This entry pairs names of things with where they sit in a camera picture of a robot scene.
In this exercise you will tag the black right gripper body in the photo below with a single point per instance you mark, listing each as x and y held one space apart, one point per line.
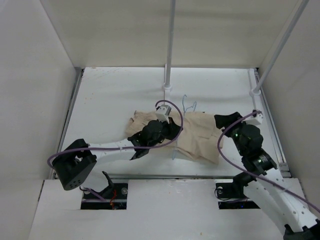
237 129

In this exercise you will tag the white rack pole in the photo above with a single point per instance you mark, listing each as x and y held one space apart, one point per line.
167 87
256 92

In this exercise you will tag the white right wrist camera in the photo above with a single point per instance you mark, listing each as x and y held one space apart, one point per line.
256 118

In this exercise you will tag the white right rack pole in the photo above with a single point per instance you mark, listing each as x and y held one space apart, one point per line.
256 92

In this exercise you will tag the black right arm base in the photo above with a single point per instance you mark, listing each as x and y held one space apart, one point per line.
230 193

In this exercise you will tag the aluminium left frame rail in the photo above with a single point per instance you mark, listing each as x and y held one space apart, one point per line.
74 93

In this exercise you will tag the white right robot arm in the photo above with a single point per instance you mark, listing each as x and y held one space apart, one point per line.
261 181

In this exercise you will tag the white centre rack pole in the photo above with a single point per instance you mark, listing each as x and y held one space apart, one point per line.
167 87

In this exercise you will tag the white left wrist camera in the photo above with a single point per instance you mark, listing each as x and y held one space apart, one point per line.
162 113

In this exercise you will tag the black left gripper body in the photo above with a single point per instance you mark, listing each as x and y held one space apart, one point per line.
166 132

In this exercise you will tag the aluminium frame rail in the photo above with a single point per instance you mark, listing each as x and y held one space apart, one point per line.
74 93
280 156
163 176

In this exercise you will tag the aluminium right frame rail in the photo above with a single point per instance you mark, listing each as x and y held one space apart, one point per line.
280 156

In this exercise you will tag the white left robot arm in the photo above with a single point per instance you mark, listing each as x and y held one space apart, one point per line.
74 165

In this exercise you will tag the beige trousers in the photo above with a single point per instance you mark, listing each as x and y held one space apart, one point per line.
198 140

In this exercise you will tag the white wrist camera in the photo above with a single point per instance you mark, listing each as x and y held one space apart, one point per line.
256 118
162 113

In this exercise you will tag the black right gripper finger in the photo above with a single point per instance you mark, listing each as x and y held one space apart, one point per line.
227 131
224 121

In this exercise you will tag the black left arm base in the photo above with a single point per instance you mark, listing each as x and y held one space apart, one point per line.
112 197

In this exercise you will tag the aluminium front frame rail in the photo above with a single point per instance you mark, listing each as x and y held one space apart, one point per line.
163 176

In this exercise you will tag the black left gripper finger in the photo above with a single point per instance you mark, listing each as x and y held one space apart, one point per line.
174 133
172 123

